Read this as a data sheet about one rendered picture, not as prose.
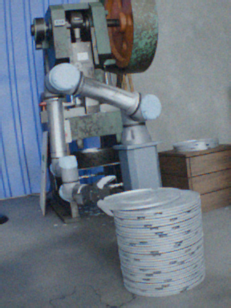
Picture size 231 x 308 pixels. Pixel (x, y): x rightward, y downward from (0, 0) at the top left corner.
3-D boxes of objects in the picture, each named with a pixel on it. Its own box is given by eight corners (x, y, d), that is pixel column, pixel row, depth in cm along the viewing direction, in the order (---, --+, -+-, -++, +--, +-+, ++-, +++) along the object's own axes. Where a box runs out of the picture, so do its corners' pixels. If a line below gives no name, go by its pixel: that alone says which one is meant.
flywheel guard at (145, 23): (168, 62, 233) (147, -43, 227) (127, 64, 225) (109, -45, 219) (119, 83, 331) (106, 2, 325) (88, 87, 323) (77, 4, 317)
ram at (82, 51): (98, 78, 249) (92, 38, 246) (76, 80, 244) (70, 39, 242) (91, 82, 265) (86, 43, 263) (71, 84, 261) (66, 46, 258)
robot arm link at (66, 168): (53, 157, 163) (57, 182, 164) (60, 158, 153) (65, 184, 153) (70, 155, 166) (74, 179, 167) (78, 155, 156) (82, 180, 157)
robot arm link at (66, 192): (56, 183, 160) (59, 202, 161) (70, 184, 152) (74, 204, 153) (70, 180, 165) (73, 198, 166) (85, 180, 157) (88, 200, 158)
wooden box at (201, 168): (244, 200, 212) (239, 143, 209) (192, 216, 201) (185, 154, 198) (210, 193, 250) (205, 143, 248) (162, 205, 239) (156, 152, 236)
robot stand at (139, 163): (172, 228, 185) (161, 139, 181) (139, 237, 178) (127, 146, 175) (156, 222, 202) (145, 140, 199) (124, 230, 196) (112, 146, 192)
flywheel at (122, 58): (119, 21, 316) (144, 83, 290) (98, 22, 310) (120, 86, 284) (139, -38, 252) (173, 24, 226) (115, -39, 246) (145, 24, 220)
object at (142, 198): (191, 187, 133) (191, 184, 133) (165, 208, 107) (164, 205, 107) (120, 192, 146) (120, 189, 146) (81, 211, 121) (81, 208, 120)
